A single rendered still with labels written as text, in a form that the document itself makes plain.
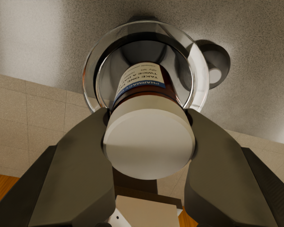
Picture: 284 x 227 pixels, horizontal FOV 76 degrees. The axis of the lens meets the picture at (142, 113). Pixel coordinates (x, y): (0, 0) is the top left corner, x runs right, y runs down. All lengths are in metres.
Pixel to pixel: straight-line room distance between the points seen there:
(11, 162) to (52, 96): 0.93
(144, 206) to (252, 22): 0.55
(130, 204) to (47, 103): 1.22
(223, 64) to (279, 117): 0.23
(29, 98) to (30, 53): 1.28
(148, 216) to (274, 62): 0.52
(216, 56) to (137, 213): 0.48
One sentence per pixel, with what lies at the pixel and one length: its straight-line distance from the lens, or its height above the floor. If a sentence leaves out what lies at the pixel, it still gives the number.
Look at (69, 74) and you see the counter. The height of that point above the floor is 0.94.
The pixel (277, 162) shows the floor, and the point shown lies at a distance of 2.31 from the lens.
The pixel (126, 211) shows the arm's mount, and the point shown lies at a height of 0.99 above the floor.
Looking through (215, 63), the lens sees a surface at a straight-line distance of 0.37.
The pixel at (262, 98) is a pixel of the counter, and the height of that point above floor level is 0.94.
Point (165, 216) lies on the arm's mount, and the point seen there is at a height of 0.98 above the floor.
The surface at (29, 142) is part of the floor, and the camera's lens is 1.99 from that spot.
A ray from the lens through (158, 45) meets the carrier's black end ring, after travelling 0.36.
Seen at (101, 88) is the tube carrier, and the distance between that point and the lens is 0.18.
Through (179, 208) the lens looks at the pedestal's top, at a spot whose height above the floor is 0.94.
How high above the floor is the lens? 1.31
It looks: 59 degrees down
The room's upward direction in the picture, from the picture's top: 180 degrees clockwise
